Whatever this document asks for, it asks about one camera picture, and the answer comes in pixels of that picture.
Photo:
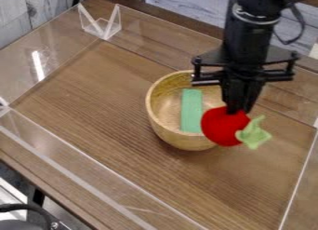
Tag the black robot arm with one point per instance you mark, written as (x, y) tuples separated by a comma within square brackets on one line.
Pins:
[(268, 8)]

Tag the red plush tomato toy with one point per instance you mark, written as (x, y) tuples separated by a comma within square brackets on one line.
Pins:
[(230, 130)]

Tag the green rectangular block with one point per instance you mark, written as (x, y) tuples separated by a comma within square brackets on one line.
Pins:
[(191, 110)]

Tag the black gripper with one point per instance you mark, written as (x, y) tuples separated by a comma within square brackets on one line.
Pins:
[(244, 59)]

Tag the clear acrylic corner bracket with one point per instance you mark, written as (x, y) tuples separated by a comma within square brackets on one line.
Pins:
[(101, 27)]

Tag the light wooden bowl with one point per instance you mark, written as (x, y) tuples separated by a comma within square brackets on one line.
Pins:
[(163, 105)]

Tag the clear acrylic tray wall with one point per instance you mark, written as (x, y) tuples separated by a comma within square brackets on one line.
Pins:
[(102, 197)]

